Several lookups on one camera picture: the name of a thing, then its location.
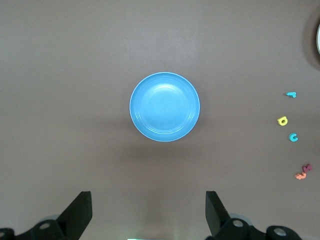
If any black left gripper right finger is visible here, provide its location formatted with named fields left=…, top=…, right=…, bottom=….
left=204, top=191, right=303, bottom=240

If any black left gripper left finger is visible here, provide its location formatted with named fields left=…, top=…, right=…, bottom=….
left=0, top=191, right=92, bottom=240

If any blue plate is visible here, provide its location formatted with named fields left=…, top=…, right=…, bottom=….
left=129, top=71, right=201, bottom=143

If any brown table cover mat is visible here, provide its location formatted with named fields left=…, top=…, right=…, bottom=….
left=0, top=0, right=320, bottom=240

